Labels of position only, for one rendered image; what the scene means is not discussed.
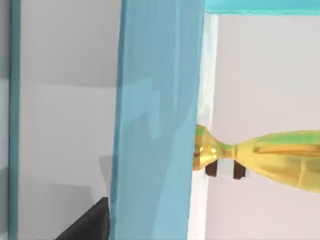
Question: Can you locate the brown and white block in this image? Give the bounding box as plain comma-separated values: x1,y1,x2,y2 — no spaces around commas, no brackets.
204,160,246,180

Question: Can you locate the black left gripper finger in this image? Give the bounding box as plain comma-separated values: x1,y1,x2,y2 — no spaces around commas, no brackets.
54,196,111,240

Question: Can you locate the gold trophy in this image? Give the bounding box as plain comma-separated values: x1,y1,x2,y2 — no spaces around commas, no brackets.
191,123,320,195

